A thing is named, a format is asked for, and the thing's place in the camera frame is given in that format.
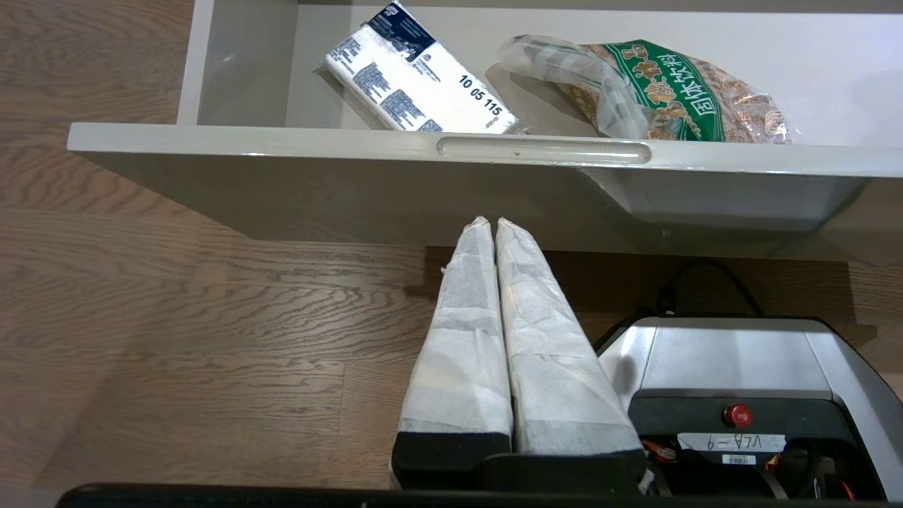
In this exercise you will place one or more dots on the white cabinet drawer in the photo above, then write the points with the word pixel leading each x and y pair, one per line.
pixel 317 190

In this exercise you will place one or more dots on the red emergency stop button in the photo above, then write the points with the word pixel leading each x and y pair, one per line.
pixel 738 415

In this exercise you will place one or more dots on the white blue tissue pack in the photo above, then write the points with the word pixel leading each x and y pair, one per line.
pixel 423 77

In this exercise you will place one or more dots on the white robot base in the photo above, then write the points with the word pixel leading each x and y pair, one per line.
pixel 734 353

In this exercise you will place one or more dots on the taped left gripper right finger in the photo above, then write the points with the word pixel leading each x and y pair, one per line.
pixel 557 381

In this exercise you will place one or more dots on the small barcode sticker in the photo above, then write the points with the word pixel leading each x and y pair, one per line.
pixel 739 459

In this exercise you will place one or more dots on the white handwritten label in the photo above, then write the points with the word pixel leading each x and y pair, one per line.
pixel 731 442

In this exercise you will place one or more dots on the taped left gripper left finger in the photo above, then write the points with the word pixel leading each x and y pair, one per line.
pixel 462 367

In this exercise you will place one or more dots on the green label snack bag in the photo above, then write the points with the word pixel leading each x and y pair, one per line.
pixel 670 92

